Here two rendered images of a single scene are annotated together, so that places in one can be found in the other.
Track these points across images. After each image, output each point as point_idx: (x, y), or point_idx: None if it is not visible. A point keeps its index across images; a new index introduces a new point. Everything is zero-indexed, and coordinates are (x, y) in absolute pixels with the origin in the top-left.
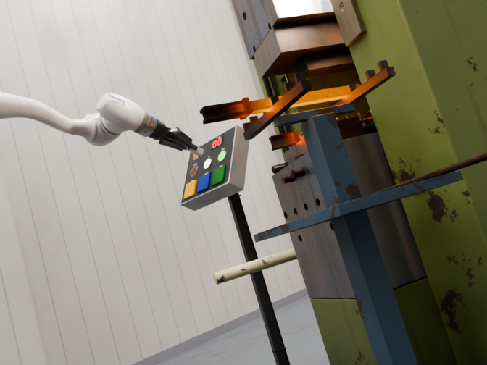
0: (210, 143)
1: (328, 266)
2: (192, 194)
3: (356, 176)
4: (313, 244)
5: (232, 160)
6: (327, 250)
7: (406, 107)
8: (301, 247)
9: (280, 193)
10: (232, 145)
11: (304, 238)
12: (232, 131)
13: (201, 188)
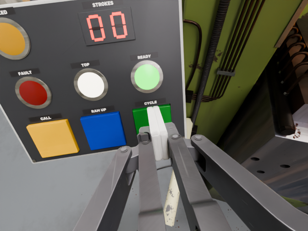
0: (67, 14)
1: (285, 189)
2: (74, 152)
3: None
4: (281, 180)
5: (185, 95)
6: (301, 188)
7: None
8: (254, 173)
9: (274, 151)
10: (178, 57)
11: (270, 174)
12: (167, 5)
13: (102, 144)
